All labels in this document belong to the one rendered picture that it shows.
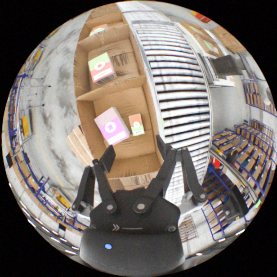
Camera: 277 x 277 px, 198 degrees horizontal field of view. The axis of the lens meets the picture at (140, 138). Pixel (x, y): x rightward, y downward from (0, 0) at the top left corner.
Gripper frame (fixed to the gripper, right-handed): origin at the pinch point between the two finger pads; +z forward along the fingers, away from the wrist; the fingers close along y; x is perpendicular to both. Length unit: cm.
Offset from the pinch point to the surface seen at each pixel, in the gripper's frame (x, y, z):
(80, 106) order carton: 15.5, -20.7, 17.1
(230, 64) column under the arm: 42, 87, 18
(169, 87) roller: 18, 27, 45
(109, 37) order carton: 58, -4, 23
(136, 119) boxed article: 2.4, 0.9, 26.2
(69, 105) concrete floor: 50, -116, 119
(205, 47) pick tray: 68, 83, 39
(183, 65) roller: 37, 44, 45
